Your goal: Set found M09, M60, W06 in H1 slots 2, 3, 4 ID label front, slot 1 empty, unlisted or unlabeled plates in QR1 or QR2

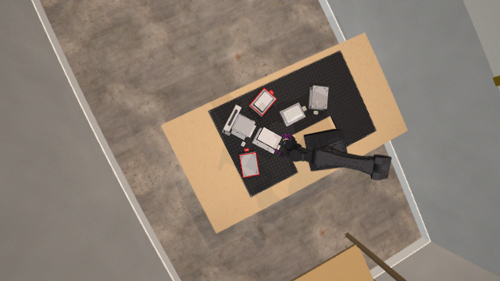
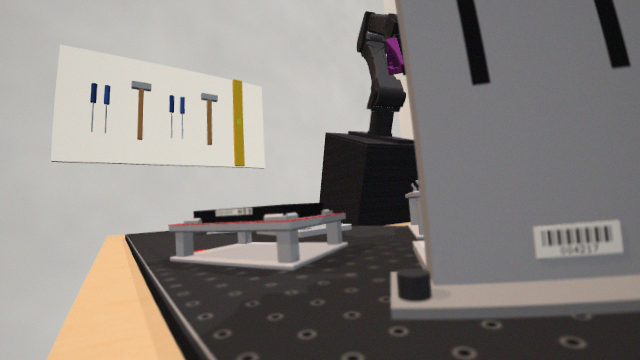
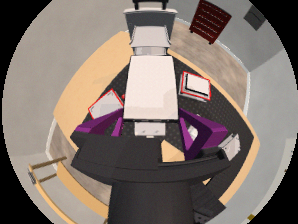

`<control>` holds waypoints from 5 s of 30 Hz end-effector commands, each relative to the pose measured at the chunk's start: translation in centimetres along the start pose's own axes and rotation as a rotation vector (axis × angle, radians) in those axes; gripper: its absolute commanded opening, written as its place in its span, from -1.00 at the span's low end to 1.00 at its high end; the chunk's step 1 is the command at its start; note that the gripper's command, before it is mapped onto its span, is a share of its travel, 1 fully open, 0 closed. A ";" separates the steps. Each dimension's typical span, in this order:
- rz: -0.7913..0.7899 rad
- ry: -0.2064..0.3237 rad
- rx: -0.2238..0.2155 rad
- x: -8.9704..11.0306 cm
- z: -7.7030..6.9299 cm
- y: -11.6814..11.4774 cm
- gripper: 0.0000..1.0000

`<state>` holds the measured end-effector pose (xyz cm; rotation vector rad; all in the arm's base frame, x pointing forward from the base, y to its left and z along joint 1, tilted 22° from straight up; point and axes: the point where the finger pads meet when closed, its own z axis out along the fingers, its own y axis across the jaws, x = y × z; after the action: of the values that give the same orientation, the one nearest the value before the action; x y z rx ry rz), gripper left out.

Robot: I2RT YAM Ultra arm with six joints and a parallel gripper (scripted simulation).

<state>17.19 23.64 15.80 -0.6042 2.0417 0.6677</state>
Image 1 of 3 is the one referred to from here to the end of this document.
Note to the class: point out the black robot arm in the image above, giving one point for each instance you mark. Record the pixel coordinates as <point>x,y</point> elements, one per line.
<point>333,155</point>

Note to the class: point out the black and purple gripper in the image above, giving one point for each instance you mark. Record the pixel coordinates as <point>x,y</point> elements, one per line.
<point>283,153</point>

